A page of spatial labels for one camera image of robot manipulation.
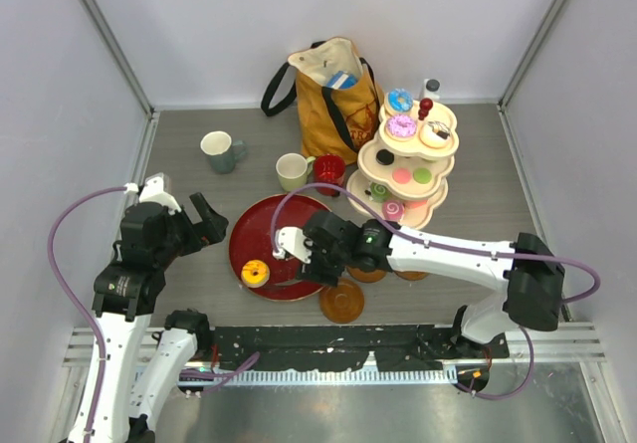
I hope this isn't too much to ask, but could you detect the blue white box in bag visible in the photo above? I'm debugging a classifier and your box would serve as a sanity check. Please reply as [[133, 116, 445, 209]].
[[325, 71, 358, 90]]

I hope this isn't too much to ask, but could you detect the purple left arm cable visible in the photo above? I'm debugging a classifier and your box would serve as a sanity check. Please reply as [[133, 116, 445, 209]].
[[47, 183, 263, 443]]

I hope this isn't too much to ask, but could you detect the purple sprinkled donut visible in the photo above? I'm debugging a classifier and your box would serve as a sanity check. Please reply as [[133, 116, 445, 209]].
[[385, 114, 418, 141]]

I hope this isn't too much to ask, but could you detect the round red lacquer tray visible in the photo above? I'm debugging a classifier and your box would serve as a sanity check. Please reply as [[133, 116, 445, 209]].
[[229, 194, 322, 302]]

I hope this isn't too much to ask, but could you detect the green macaron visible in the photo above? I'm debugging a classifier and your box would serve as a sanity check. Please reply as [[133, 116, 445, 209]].
[[412, 167, 432, 185]]

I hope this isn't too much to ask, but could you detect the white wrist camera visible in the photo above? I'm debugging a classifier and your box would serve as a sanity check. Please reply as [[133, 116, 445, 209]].
[[273, 226, 312, 264], [138, 172, 182, 215]]

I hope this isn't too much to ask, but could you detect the blue frosted donut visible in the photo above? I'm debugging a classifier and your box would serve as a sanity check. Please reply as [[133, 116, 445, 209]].
[[385, 89, 413, 115]]

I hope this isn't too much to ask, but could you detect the pink swirl roll cake front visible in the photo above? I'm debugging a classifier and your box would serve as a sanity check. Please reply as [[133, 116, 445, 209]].
[[382, 199, 405, 222]]

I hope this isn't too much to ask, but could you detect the brown wooden saucer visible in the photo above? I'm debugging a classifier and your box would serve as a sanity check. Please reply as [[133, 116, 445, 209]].
[[319, 279, 365, 324], [394, 271, 429, 282], [346, 267, 386, 284]]

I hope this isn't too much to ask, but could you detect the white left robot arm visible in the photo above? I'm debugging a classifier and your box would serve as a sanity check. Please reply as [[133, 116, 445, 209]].
[[67, 193, 228, 442]]

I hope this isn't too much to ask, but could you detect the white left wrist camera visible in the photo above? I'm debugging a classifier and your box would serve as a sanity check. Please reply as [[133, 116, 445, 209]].
[[138, 172, 182, 215]]

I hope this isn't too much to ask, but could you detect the red ceramic mug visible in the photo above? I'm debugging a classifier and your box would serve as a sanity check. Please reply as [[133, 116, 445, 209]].
[[314, 154, 346, 187]]

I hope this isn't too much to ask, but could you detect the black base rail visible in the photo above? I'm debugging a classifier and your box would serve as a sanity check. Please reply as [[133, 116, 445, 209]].
[[211, 325, 510, 372]]

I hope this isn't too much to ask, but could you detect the chocolate white frosted donut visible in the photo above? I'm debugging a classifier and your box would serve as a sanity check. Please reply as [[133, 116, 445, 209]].
[[419, 120, 452, 149]]

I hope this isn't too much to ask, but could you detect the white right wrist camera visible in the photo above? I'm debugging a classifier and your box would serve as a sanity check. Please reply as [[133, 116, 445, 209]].
[[273, 226, 312, 264]]

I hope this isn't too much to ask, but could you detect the black sandwich cookie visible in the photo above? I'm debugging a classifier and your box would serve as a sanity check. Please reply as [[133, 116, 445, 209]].
[[375, 149, 394, 166]]

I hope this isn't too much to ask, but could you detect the brown wooden saucer front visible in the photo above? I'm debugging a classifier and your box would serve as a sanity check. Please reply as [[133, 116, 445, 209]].
[[319, 279, 365, 324]]

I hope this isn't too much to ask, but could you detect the pink sandwich cookie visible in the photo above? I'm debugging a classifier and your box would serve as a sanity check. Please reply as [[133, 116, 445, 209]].
[[392, 168, 412, 185]]

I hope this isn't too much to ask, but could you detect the green swirl roll cake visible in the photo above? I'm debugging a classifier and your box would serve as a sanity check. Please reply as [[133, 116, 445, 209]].
[[366, 183, 392, 203]]

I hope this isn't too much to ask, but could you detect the brown wooden saucer left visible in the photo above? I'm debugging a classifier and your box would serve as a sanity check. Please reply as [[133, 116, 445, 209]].
[[346, 267, 386, 284]]

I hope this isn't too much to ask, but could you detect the yellow canvas tote bag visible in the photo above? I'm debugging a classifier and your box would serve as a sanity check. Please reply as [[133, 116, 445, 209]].
[[260, 37, 384, 164]]

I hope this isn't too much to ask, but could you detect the light green ceramic mug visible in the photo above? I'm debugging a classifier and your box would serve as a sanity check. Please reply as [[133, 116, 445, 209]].
[[276, 153, 316, 192]]

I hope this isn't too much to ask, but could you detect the white bottle grey cap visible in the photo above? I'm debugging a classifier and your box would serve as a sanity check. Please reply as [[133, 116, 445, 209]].
[[422, 79, 440, 102]]

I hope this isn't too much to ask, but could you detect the grey-green ceramic mug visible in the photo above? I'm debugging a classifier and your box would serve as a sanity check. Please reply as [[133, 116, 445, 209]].
[[200, 130, 247, 174]]

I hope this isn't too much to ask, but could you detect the brown wooden saucer right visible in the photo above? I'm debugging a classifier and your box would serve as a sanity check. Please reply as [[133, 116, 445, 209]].
[[394, 271, 429, 282]]

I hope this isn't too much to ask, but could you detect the three-tier cream cake stand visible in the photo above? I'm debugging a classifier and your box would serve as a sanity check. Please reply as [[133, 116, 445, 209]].
[[346, 99, 460, 229]]

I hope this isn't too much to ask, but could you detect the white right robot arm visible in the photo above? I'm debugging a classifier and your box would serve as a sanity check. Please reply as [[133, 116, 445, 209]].
[[277, 211, 565, 356]]

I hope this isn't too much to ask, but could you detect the yellow frosted donut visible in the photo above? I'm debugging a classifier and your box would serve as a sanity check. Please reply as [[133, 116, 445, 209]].
[[240, 259, 270, 289]]

